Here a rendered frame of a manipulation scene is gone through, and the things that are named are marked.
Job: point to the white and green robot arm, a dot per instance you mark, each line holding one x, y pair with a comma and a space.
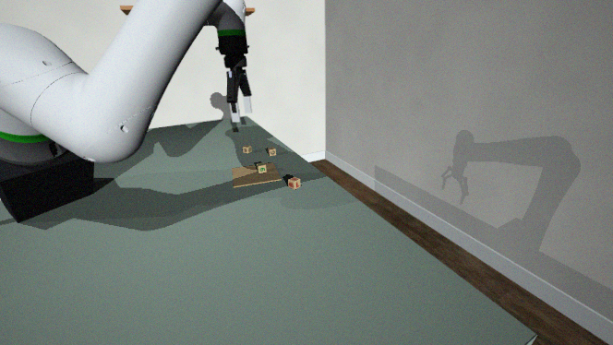
102, 116

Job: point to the tan square mat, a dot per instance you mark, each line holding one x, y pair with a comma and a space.
249, 175

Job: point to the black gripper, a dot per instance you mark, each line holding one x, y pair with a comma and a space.
235, 80

